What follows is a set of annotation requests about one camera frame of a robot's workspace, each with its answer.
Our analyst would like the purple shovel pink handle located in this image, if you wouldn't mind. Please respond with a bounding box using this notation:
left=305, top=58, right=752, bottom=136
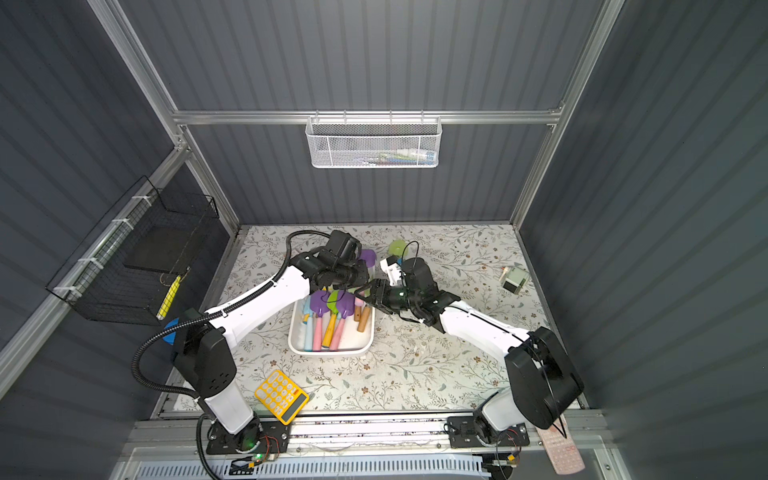
left=359, top=249, right=377, bottom=278
left=330, top=290, right=355, bottom=351

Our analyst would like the green shovel brown handle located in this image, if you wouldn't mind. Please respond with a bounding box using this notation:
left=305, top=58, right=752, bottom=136
left=355, top=303, right=372, bottom=333

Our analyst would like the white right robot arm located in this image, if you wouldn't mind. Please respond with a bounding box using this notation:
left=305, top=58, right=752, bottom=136
left=355, top=258, right=584, bottom=432

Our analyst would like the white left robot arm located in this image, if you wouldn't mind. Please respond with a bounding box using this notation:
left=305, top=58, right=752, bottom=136
left=163, top=230, right=376, bottom=435

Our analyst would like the white plastic storage box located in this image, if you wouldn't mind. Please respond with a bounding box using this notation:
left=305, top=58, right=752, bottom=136
left=288, top=290, right=377, bottom=357

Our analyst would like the pale green tape dispenser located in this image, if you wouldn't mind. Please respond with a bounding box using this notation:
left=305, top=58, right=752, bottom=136
left=500, top=266, right=530, bottom=295

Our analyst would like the yellow calculator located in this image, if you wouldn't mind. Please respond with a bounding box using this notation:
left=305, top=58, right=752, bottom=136
left=254, top=370, right=309, bottom=425

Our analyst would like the pink calculator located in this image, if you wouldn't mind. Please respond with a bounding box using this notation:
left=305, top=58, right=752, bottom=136
left=536, top=418, right=586, bottom=476

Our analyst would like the blue shovel blue handle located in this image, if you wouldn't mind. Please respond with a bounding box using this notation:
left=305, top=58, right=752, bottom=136
left=303, top=297, right=315, bottom=352

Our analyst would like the black corrugated cable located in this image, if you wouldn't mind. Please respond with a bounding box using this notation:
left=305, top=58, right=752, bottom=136
left=131, top=230, right=331, bottom=398

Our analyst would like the white wire mesh basket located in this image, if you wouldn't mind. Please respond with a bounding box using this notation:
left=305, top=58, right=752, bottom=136
left=305, top=117, right=443, bottom=169

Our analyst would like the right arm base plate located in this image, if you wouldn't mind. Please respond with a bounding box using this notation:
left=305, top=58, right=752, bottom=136
left=443, top=415, right=530, bottom=449

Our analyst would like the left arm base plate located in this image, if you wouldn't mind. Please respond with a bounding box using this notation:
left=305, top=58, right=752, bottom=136
left=205, top=420, right=291, bottom=455

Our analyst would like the black wire basket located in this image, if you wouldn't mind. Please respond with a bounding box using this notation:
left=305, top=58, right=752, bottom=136
left=46, top=179, right=219, bottom=325

